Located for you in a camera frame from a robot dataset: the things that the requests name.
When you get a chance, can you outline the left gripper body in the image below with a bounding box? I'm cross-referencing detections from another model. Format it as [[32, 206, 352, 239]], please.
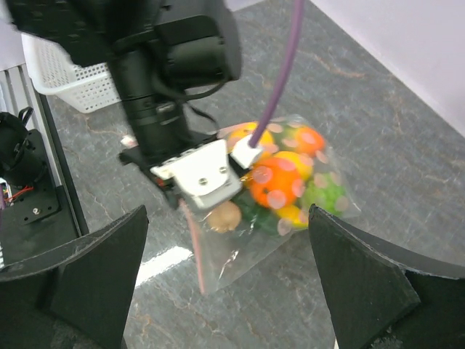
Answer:
[[118, 134, 219, 210]]

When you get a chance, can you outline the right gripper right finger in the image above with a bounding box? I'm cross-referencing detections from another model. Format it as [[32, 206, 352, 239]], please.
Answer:
[[309, 205, 464, 348]]

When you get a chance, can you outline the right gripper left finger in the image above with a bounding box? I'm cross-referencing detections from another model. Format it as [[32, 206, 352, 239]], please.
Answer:
[[1, 205, 148, 348]]

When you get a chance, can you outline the orange fruit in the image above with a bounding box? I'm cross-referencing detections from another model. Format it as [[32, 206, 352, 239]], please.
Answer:
[[248, 156, 304, 209]]

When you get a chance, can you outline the green cucumber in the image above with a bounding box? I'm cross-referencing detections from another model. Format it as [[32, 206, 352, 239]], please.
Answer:
[[232, 190, 280, 236]]

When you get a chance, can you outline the clear zip top bag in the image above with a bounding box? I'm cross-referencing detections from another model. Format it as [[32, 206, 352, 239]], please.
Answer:
[[181, 114, 361, 294]]

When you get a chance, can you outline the orange green mango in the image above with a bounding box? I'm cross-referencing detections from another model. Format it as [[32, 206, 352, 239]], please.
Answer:
[[280, 124, 326, 157]]

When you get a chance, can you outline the yellow lemon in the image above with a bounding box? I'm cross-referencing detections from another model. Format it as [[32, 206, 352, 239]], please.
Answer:
[[274, 151, 314, 181]]

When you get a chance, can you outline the green custard apple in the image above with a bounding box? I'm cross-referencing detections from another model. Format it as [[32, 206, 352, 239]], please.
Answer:
[[300, 172, 349, 217]]

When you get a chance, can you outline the yellow banana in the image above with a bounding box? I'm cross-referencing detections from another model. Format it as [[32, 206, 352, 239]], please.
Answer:
[[275, 205, 308, 230]]

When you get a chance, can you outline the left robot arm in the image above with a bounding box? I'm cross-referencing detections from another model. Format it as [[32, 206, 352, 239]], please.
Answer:
[[4, 1, 242, 211]]

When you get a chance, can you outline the white plastic basket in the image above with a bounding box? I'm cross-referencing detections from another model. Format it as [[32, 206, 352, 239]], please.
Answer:
[[21, 33, 120, 113]]

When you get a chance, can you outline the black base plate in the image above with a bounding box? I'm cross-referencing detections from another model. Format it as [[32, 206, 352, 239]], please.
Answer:
[[1, 97, 89, 270]]

